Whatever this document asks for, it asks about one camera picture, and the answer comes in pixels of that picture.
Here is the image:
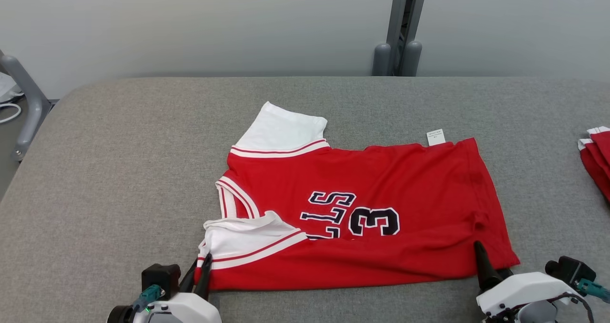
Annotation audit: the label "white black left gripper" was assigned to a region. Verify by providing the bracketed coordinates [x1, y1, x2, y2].
[107, 253, 223, 323]

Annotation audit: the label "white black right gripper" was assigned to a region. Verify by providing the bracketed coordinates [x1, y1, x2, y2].
[473, 241, 580, 319]

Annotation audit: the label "red basketball jersey white sleeves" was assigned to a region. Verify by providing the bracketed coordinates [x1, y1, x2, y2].
[194, 101, 521, 292]

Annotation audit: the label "red jerseys pile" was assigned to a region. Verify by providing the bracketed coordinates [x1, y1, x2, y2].
[578, 126, 610, 202]

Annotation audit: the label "white power strip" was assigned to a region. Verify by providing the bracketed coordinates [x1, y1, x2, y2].
[0, 73, 23, 104]

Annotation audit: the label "teal camera cable connector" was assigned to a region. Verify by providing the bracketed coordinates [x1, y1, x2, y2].
[575, 279, 610, 304]
[132, 285, 163, 313]

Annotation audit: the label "grey cylindrical post foot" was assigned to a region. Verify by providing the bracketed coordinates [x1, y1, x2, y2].
[403, 40, 423, 77]
[373, 43, 392, 77]

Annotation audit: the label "white cable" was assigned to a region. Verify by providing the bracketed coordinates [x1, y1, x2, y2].
[0, 103, 22, 124]

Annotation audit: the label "grey metal partition post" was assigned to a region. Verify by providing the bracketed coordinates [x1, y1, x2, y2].
[373, 0, 429, 77]

